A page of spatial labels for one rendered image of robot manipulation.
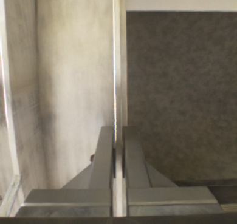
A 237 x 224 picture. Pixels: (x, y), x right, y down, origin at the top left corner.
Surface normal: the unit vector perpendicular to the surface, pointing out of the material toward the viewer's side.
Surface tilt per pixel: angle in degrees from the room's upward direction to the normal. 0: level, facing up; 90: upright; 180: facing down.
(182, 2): 0
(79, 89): 10
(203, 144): 51
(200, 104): 20
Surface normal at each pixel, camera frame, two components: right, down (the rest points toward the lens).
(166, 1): 0.01, 0.27
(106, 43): 0.00, 0.04
